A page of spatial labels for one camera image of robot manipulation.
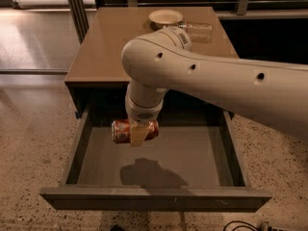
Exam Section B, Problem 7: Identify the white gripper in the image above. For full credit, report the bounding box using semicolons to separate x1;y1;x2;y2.
125;94;164;146

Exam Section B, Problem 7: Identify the red coke can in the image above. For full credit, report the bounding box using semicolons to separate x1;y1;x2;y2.
112;119;159;144

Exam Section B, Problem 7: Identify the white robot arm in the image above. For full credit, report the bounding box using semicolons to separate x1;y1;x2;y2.
121;27;308;141

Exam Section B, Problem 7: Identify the open grey top drawer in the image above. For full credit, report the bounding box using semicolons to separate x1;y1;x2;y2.
38;105;272;213

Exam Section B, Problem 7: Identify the brown cabinet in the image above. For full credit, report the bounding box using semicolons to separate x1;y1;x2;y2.
64;7;238;114

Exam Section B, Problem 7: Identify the white bowl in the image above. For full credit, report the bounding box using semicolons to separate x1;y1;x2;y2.
148;10;183;28

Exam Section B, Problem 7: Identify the clear plastic water bottle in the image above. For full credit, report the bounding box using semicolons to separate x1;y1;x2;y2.
178;21;213;43

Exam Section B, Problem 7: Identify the black cable on floor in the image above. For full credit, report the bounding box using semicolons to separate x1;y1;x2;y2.
222;220;261;231

